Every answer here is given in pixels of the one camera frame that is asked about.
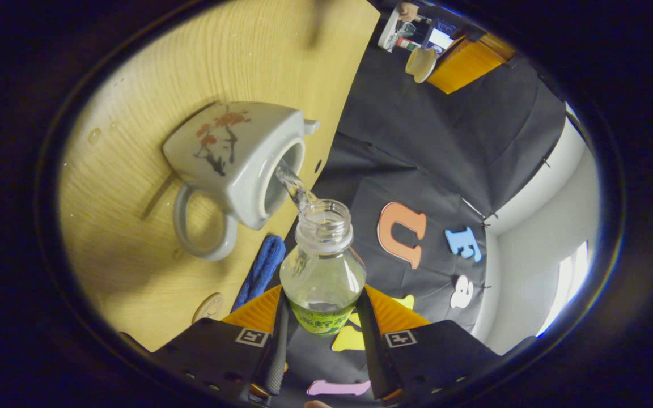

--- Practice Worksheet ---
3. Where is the ceiling light panel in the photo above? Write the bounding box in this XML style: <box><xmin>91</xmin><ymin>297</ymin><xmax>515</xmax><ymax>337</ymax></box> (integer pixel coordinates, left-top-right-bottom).
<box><xmin>535</xmin><ymin>241</ymin><xmax>590</xmax><ymax>339</ymax></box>

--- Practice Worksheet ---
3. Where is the green label water bottle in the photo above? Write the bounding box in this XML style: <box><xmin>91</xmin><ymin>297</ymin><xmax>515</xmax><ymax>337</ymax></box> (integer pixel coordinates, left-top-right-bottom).
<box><xmin>279</xmin><ymin>198</ymin><xmax>367</xmax><ymax>337</ymax></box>

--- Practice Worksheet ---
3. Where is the computer monitor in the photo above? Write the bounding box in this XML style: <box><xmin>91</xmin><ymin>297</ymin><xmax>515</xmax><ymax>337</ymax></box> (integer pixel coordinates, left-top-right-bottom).
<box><xmin>426</xmin><ymin>25</ymin><xmax>456</xmax><ymax>56</ymax></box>

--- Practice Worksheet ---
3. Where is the blue towel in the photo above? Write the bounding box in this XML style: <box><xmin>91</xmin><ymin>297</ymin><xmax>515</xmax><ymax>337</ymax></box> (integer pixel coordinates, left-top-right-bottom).
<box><xmin>230</xmin><ymin>234</ymin><xmax>287</xmax><ymax>313</ymax></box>

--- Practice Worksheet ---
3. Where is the black backdrop cloth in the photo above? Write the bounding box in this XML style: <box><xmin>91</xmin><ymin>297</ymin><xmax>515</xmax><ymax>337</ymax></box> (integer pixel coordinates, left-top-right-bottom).
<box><xmin>267</xmin><ymin>0</ymin><xmax>568</xmax><ymax>408</ymax></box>

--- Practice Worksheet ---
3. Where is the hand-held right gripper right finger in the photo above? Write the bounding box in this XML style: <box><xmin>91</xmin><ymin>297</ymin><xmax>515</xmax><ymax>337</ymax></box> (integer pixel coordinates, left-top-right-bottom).
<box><xmin>355</xmin><ymin>284</ymin><xmax>503</xmax><ymax>404</ymax></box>

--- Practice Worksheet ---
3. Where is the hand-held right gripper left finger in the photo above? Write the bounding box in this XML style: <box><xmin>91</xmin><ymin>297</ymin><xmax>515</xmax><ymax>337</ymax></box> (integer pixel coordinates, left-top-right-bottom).
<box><xmin>151</xmin><ymin>284</ymin><xmax>290</xmax><ymax>404</ymax></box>

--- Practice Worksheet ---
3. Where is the round wooden coaster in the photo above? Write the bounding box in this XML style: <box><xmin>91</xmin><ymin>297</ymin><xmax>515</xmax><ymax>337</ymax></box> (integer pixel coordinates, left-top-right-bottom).
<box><xmin>192</xmin><ymin>292</ymin><xmax>224</xmax><ymax>325</ymax></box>

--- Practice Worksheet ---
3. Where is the white flower print teacup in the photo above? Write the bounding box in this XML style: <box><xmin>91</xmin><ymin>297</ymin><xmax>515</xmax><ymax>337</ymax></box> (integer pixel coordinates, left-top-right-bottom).
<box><xmin>162</xmin><ymin>101</ymin><xmax>320</xmax><ymax>262</ymax></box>

